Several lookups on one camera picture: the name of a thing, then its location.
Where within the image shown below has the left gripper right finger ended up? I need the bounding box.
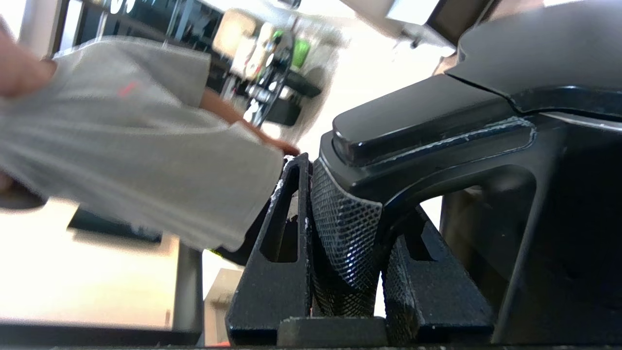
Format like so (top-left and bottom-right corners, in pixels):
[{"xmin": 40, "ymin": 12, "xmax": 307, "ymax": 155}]
[{"xmin": 381, "ymin": 205, "xmax": 495, "ymax": 344}]

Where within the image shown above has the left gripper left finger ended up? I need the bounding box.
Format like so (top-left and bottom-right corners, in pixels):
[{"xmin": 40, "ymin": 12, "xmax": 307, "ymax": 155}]
[{"xmin": 226, "ymin": 153, "xmax": 312, "ymax": 346}]

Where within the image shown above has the black machine handle part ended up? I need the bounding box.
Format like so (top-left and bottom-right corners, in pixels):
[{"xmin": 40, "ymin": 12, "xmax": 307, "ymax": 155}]
[{"xmin": 310, "ymin": 0, "xmax": 622, "ymax": 346}]

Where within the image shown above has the grey table leg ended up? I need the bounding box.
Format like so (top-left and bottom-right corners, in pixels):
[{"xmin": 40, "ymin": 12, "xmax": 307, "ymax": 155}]
[{"xmin": 174, "ymin": 242, "xmax": 204, "ymax": 333}]

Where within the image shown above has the black shelf rack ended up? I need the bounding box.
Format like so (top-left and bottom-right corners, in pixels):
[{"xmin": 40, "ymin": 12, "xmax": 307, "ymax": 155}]
[{"xmin": 228, "ymin": 27, "xmax": 324, "ymax": 128}]

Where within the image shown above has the person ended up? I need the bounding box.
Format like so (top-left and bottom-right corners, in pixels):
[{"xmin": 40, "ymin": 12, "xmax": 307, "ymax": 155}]
[{"xmin": 0, "ymin": 15, "xmax": 302, "ymax": 253}]

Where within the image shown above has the green bottle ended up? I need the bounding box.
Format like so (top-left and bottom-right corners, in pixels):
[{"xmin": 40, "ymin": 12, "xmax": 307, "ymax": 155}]
[{"xmin": 292, "ymin": 39, "xmax": 311, "ymax": 70}]

